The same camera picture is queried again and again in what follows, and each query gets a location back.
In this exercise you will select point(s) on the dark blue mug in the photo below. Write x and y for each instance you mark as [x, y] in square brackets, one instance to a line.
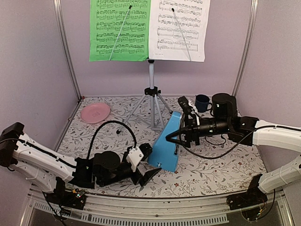
[202, 103]

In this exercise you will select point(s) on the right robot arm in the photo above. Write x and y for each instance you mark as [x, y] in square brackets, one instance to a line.
[245, 130]

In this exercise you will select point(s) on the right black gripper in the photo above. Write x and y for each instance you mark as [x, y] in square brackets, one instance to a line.
[190, 131]

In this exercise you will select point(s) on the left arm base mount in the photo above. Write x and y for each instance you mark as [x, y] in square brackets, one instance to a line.
[68, 199]

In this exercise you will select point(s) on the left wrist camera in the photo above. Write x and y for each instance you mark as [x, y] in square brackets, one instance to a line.
[134, 155]

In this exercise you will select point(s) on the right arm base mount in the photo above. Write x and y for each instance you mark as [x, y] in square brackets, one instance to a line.
[252, 203]

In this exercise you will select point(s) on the white sheet music page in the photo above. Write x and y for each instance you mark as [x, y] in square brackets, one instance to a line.
[177, 30]

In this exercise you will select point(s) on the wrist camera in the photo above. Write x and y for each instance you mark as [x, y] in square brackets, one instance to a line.
[184, 104]
[134, 155]

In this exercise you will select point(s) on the green sheet music page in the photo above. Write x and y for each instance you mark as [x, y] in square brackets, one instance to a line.
[119, 30]

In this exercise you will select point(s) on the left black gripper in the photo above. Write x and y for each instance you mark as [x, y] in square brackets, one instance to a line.
[142, 180]

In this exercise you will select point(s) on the metal front rail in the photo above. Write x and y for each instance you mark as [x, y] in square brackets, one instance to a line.
[108, 210]

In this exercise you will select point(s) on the blue metronome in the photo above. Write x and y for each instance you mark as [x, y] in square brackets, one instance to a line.
[164, 154]

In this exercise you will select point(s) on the light blue music stand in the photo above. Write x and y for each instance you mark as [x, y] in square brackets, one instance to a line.
[156, 119]

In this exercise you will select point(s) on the pink plate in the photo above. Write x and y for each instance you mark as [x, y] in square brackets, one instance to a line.
[95, 113]

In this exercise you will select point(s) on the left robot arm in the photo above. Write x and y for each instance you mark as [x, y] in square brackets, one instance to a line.
[47, 168]

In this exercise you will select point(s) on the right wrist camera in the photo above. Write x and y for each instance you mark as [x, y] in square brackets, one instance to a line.
[184, 104]

